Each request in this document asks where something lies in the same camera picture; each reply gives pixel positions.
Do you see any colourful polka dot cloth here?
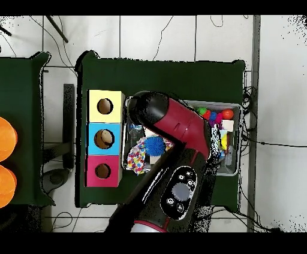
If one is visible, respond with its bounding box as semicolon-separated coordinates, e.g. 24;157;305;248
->
127;138;151;176

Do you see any wooden box with three holes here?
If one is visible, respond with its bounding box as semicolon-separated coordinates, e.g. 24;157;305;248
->
85;89;127;188

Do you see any clear mesh bin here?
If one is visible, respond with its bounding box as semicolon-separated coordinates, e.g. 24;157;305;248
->
122;97;242;177

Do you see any blue spiky ball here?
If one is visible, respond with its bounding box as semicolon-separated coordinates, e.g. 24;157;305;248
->
145;136;166;157

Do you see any dark green table cloth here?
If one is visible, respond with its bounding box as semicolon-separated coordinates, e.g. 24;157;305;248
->
76;50;246;211

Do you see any plain wooden block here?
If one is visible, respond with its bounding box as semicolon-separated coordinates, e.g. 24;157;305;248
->
221;119;235;132

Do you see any small orange ball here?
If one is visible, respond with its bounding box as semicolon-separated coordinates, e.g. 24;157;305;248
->
222;108;235;120

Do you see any black upright panel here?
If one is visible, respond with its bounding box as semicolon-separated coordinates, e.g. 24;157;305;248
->
63;83;76;170

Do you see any grey floor stand base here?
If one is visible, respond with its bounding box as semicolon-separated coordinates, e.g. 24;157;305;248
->
42;143;71;195

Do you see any dark green covered side table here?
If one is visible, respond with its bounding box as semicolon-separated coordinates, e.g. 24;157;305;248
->
0;52;51;207

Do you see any black rod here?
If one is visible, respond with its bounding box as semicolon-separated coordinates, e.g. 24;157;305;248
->
45;16;70;44
0;25;13;37

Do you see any orange round bowl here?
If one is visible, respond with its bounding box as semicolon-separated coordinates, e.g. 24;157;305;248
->
0;117;19;162
0;165;17;209

